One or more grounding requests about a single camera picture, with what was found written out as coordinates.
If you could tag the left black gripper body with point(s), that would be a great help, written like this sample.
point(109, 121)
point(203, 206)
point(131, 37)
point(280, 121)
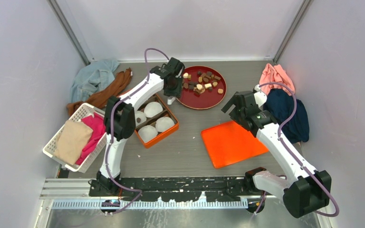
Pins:
point(176, 89)

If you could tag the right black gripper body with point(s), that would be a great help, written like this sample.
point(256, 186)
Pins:
point(237, 113)

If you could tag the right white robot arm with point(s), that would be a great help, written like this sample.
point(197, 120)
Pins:
point(305, 189)

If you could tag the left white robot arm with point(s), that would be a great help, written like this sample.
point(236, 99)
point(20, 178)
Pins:
point(119, 118)

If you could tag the red round plate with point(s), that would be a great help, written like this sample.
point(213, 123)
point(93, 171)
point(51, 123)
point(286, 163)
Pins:
point(200, 89)

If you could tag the navy blue cloth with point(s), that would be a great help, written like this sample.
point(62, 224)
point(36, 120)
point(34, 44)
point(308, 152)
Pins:
point(281, 106)

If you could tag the orange box lid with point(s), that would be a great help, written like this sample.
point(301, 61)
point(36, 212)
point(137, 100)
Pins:
point(228, 143)

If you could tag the orange compartment box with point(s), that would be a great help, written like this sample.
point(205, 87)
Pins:
point(151, 121)

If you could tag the white paper cup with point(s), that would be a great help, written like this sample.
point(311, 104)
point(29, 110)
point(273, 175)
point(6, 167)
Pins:
point(163, 124)
point(141, 115)
point(152, 109)
point(147, 133)

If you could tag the pink cloth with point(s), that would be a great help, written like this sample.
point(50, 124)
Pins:
point(275, 74)

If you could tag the light blue cloth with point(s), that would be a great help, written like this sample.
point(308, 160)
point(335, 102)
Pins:
point(92, 79)

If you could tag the brown cloth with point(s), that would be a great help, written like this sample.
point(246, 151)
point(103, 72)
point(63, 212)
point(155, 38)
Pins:
point(99, 99)

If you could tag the magenta cloth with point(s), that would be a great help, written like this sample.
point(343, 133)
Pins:
point(96, 123)

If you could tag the white plastic basket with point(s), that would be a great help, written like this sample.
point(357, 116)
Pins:
point(83, 111)

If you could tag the beige cloth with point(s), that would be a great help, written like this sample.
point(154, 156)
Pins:
point(71, 141)

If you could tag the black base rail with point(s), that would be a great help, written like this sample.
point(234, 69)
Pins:
point(178, 189)

